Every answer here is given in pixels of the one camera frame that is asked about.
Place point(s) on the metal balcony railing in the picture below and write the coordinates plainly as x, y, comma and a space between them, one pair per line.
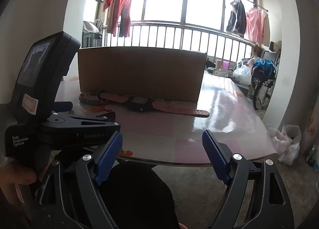
174, 25

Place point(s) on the purple cup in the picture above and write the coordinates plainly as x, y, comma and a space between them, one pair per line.
225, 65

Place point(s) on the folded bedding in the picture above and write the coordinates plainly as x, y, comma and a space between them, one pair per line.
91, 26

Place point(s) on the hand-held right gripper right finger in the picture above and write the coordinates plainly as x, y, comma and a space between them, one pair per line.
216, 159

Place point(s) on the cardboard box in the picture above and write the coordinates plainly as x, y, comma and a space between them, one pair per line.
139, 74

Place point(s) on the wheelchair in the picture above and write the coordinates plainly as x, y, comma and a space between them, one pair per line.
263, 89

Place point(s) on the person's black pants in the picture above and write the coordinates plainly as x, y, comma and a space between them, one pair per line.
139, 199

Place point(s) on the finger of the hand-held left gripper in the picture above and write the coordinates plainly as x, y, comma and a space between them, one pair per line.
111, 117
62, 106

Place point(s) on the beige hat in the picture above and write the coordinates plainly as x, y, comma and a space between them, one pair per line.
276, 46

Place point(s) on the person's foot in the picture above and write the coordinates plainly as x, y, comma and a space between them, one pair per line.
185, 226

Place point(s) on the dark hanging jacket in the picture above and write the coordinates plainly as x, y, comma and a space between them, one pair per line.
236, 17

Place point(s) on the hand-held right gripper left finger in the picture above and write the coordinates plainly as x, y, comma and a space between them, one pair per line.
109, 159

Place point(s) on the white plastic bag blue print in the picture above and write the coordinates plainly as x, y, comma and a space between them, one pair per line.
242, 73

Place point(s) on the grey metal locker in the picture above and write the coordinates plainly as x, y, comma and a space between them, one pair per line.
92, 41

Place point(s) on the pink hanging shirt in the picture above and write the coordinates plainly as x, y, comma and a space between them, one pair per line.
256, 26

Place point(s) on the pile of clothes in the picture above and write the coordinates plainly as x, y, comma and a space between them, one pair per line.
248, 62

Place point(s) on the crumpled white plastic bag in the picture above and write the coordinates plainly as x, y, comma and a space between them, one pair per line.
290, 134
289, 154

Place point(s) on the person's left hand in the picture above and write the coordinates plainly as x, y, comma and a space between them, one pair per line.
17, 175

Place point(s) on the wrist watch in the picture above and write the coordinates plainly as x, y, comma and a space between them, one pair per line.
138, 104

